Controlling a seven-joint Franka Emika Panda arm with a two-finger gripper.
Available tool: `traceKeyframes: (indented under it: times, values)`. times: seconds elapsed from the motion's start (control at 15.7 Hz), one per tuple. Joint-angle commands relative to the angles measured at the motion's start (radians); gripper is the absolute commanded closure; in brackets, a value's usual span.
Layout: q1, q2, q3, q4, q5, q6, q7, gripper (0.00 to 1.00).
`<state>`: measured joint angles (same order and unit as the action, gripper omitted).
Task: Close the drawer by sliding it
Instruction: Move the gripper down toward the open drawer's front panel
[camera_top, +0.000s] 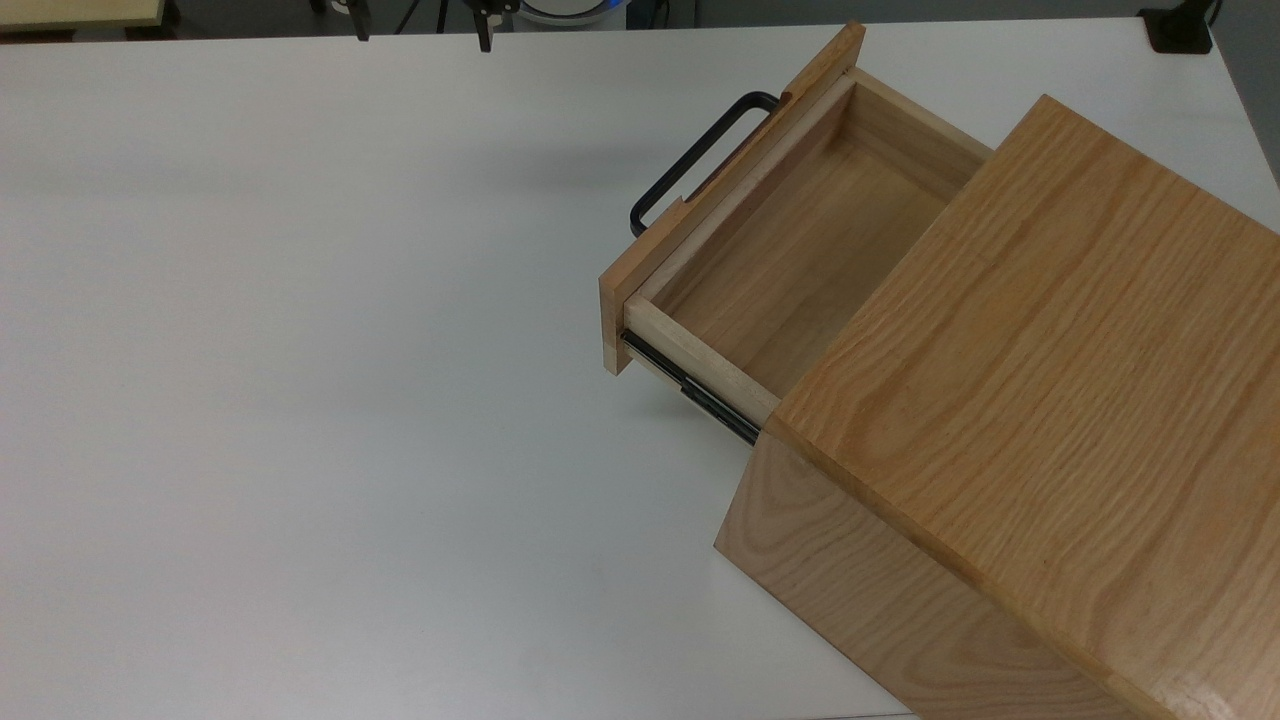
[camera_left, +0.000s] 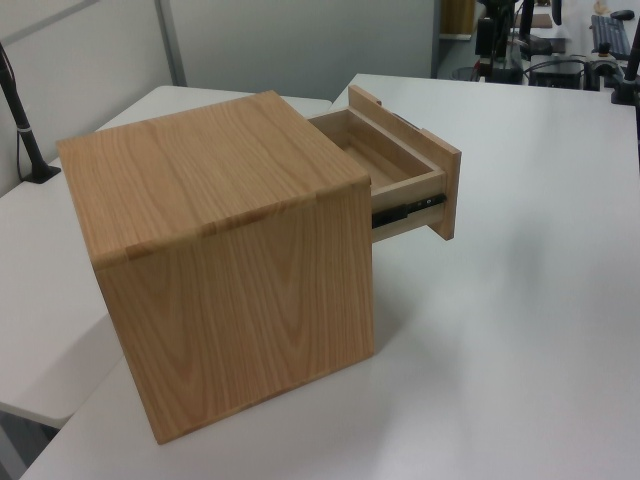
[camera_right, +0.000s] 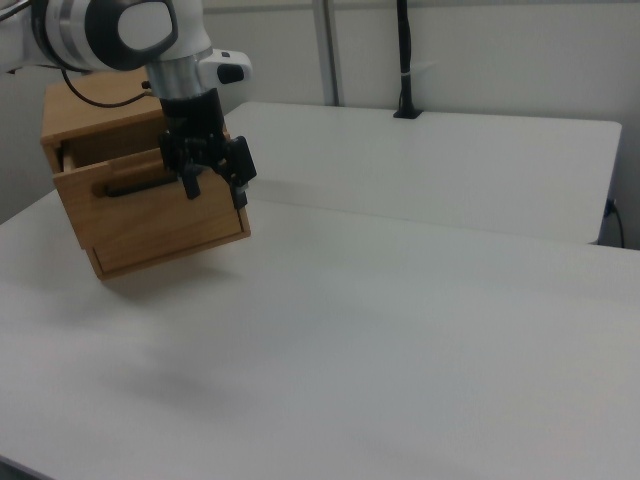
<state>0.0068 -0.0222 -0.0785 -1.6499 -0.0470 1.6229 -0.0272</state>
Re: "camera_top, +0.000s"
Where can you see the beige wooden side table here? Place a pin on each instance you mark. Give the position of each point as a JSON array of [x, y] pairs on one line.
[[70, 12]]

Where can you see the oak wooden cabinet box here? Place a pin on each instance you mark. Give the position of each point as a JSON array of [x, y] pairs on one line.
[[1050, 400]]

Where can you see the black table clamp mount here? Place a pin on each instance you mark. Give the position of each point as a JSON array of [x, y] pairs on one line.
[[1180, 30]]

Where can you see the black metal drawer slide rail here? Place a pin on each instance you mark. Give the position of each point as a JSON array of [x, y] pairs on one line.
[[700, 395]]

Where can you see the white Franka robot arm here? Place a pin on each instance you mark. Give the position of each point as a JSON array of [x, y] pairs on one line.
[[570, 10]]

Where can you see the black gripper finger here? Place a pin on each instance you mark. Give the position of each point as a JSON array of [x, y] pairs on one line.
[[485, 32], [362, 22]]

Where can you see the light wooden drawer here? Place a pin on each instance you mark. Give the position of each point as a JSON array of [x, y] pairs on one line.
[[800, 260]]

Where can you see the black Franka gripper body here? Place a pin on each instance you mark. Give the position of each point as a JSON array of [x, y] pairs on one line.
[[495, 5]]

